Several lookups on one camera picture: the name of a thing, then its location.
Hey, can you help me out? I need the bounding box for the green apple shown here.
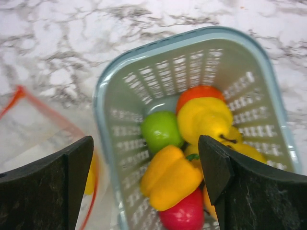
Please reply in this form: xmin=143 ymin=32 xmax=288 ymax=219
xmin=141 ymin=111 xmax=185 ymax=155

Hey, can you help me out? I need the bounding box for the red apple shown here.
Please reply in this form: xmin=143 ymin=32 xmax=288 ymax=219
xmin=158 ymin=188 xmax=205 ymax=230

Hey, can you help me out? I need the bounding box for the orange bell pepper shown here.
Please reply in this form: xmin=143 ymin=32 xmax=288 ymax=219
xmin=140 ymin=145 xmax=203 ymax=211

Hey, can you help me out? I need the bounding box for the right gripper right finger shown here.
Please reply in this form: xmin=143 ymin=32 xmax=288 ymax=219
xmin=199 ymin=136 xmax=307 ymax=230

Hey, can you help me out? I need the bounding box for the yellow bell pepper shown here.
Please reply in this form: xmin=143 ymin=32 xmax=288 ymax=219
xmin=84 ymin=152 xmax=99 ymax=195

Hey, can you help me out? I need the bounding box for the yellow pear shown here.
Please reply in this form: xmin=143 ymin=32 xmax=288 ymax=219
xmin=177 ymin=97 xmax=237 ymax=145

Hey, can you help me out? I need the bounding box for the orange tangerine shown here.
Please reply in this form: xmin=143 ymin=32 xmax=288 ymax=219
xmin=176 ymin=85 xmax=226 ymax=114

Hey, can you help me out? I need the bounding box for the blue plastic basket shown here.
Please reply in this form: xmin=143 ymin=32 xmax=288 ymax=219
xmin=93 ymin=26 xmax=307 ymax=230

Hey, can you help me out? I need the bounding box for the clear zip bag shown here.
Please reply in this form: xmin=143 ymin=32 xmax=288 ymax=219
xmin=0 ymin=85 xmax=104 ymax=230

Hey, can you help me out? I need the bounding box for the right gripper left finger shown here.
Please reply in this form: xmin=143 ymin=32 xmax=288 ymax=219
xmin=0 ymin=136 xmax=94 ymax=230

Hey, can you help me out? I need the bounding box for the yellow mango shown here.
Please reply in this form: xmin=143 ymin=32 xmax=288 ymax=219
xmin=203 ymin=186 xmax=218 ymax=220

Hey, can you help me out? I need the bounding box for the yellow apple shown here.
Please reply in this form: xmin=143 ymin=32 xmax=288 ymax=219
xmin=221 ymin=141 xmax=267 ymax=164

